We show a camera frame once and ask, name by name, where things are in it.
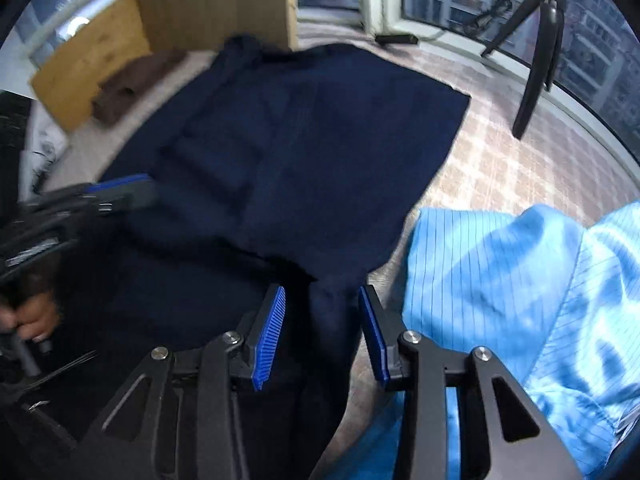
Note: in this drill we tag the folded brown clothes stack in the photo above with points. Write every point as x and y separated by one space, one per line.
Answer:
128 85

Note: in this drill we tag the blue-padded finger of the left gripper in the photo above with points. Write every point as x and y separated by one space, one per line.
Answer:
116 183

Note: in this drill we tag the light blue striped garment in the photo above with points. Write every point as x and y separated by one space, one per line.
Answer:
557 301

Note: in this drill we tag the black power adapter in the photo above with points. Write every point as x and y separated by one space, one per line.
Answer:
396 40

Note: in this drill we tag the light wooden cabinet panel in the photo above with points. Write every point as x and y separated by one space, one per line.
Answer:
206 24

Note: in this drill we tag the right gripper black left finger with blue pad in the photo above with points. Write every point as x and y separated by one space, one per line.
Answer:
177 415

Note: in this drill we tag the navy blue garment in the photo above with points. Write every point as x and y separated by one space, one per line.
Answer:
295 168

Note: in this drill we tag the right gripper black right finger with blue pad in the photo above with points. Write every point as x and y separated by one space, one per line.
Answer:
458 404

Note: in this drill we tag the person's left hand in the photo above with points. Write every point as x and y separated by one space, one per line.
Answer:
35 320

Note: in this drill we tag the black tripod stand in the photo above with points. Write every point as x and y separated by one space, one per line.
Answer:
546 53

